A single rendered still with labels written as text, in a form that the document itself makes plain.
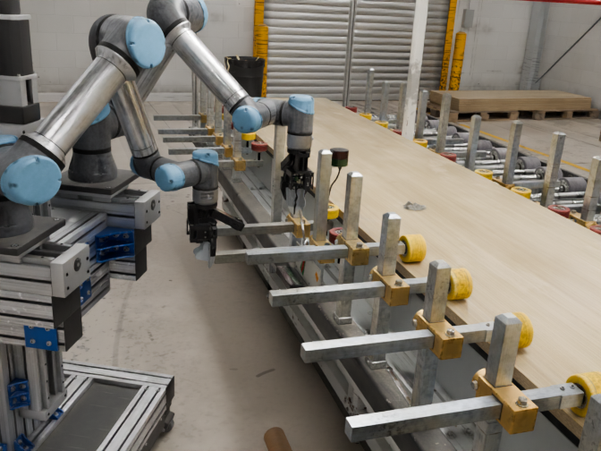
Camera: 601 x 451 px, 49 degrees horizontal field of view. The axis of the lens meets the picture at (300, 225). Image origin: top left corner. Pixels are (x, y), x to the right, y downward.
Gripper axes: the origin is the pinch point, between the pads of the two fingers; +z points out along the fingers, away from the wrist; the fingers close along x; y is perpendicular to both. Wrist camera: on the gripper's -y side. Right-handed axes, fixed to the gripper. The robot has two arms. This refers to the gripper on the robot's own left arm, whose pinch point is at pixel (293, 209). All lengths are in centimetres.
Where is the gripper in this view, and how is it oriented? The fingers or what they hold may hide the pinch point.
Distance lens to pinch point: 203.7
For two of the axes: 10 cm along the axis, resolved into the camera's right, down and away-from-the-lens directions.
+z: -0.6, 9.4, 3.4
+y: 3.0, 3.4, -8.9
